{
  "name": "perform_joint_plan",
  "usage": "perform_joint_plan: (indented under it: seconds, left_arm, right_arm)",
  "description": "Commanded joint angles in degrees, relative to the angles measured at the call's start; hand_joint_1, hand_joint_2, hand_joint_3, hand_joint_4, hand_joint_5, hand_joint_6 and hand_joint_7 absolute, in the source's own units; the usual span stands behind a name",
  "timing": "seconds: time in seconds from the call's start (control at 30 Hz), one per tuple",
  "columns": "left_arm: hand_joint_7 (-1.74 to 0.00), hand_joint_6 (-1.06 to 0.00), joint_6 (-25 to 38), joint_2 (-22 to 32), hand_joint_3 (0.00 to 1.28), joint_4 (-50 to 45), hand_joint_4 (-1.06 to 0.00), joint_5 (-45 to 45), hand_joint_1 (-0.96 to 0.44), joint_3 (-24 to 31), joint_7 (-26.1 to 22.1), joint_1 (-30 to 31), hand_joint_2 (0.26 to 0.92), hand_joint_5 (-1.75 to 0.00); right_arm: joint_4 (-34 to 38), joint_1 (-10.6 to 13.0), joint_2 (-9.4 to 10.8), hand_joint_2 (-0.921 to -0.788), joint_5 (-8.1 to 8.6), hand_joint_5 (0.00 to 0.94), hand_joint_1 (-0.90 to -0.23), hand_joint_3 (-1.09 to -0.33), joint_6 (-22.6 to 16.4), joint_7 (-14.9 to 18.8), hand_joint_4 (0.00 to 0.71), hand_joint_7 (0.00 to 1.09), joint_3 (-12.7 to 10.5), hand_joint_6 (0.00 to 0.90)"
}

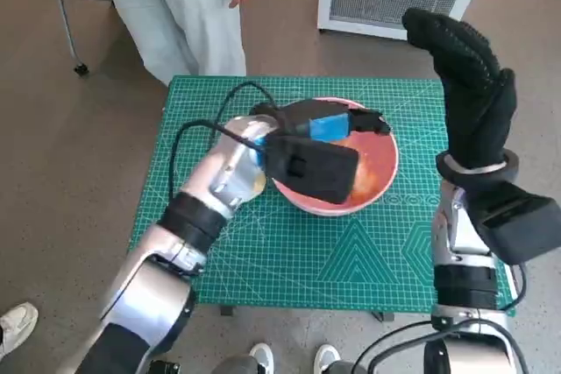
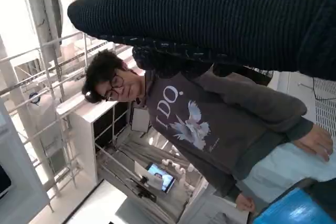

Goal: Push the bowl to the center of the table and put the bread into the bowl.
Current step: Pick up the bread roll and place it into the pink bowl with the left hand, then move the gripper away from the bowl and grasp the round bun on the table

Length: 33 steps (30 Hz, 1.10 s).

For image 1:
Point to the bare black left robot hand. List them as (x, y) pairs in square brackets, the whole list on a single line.
[(328, 126)]

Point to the pink bowl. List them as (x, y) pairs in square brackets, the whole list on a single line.
[(381, 159)]

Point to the long toasted toy bread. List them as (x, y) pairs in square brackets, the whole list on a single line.
[(368, 181)]

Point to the round toy bread bun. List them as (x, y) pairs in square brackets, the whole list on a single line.
[(260, 182)]

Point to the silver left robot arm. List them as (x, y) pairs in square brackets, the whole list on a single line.
[(144, 286)]

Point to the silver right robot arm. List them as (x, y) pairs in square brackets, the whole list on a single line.
[(464, 277)]

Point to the person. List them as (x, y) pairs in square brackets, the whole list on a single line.
[(175, 19)]

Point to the green cutting mat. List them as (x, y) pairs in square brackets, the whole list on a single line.
[(285, 260)]

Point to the white shoe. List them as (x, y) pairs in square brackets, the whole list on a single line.
[(263, 357), (17, 321), (327, 358)]

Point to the black box device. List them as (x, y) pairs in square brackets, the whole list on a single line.
[(165, 367)]

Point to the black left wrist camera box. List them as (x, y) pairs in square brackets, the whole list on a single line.
[(311, 168)]

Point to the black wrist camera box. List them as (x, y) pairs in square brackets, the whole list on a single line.
[(513, 220), (311, 168)]

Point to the black table bracket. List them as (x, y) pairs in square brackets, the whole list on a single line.
[(227, 310), (383, 317)]

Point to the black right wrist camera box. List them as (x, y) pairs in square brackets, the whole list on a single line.
[(513, 220)]

